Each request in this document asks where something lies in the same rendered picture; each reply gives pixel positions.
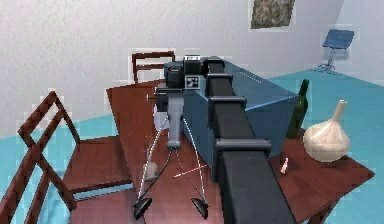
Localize small pink stick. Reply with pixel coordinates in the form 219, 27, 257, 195
279, 157, 290, 175

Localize brown wooden chair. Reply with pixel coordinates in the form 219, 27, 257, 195
131, 50, 177, 84
0, 90, 134, 224

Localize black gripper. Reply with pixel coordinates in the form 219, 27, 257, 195
153, 60, 187, 150

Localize small grey shaker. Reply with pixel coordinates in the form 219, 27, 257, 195
143, 161, 160, 183

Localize blue box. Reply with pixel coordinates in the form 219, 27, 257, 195
181, 59, 299, 168

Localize dark green bottle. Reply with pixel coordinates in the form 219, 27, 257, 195
285, 78, 311, 140

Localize framed picture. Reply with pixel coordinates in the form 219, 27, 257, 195
249, 0, 296, 30

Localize red pencil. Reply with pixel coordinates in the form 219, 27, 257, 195
171, 164, 208, 180

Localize blue office chair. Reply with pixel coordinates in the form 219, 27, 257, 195
314, 28, 355, 77

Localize white bulb-shaped vase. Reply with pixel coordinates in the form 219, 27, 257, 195
302, 99, 352, 163

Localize brown wooden table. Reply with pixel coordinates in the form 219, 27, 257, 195
105, 79, 376, 224

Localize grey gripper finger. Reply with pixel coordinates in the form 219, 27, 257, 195
133, 114, 175, 221
174, 115, 211, 221

